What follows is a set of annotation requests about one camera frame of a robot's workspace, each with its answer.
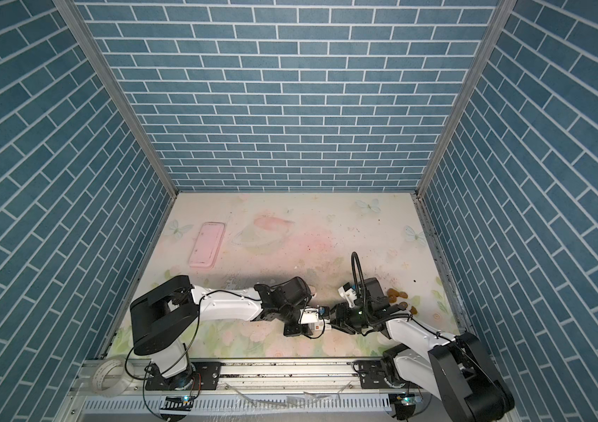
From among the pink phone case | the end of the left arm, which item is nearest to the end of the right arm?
the end of the left arm

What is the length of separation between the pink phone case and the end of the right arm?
0.51 meters

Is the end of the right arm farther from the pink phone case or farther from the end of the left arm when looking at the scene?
the pink phone case

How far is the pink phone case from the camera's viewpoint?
3.19 feet

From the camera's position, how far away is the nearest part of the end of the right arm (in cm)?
67
